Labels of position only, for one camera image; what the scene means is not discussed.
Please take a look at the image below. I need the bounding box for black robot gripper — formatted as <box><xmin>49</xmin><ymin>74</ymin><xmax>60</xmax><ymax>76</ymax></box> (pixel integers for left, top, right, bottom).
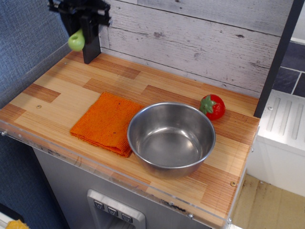
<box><xmin>48</xmin><ymin>0</ymin><xmax>111</xmax><ymax>44</ymax></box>

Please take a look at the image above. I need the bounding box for grey spatula with green handle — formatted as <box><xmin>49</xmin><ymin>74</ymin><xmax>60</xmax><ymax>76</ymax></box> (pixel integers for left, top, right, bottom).
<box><xmin>68</xmin><ymin>29</ymin><xmax>85</xmax><ymax>52</ymax></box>

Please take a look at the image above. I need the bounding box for orange cloth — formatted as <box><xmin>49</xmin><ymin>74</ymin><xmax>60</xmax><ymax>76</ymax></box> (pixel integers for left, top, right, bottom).
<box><xmin>70</xmin><ymin>92</ymin><xmax>143</xmax><ymax>157</ymax></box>

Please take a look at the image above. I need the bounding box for clear acrylic edge guard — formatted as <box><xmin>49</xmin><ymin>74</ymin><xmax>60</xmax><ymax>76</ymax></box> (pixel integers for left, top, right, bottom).
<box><xmin>0</xmin><ymin>121</ymin><xmax>235</xmax><ymax>229</ymax></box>

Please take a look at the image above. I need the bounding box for stainless steel bowl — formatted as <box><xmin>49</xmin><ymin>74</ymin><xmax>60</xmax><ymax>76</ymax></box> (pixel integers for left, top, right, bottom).
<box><xmin>127</xmin><ymin>102</ymin><xmax>216</xmax><ymax>179</ymax></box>

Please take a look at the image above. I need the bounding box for red toy strawberry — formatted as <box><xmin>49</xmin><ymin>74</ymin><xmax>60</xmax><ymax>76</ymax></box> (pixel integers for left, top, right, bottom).
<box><xmin>199</xmin><ymin>94</ymin><xmax>226</xmax><ymax>121</ymax></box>

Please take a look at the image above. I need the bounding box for grey panel with buttons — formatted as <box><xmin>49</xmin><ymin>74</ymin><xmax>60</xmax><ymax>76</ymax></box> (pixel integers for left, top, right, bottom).
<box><xmin>87</xmin><ymin>189</ymin><xmax>146</xmax><ymax>229</ymax></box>

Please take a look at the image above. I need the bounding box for yellow object at corner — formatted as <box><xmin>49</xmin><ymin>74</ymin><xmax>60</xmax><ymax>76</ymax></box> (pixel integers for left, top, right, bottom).
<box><xmin>5</xmin><ymin>220</ymin><xmax>29</xmax><ymax>229</ymax></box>

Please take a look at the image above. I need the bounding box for dark left upright post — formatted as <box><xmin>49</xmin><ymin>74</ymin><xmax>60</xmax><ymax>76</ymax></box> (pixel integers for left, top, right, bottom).
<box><xmin>82</xmin><ymin>36</ymin><xmax>101</xmax><ymax>64</ymax></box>

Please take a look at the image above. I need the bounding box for dark upright post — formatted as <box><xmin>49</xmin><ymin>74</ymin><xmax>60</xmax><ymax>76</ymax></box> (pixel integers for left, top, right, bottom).
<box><xmin>254</xmin><ymin>0</ymin><xmax>305</xmax><ymax>118</ymax></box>
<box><xmin>82</xmin><ymin>36</ymin><xmax>101</xmax><ymax>64</ymax></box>

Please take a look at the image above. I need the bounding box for dark right upright post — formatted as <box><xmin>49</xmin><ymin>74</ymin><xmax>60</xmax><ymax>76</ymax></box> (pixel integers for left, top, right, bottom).
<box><xmin>254</xmin><ymin>0</ymin><xmax>305</xmax><ymax>118</ymax></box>

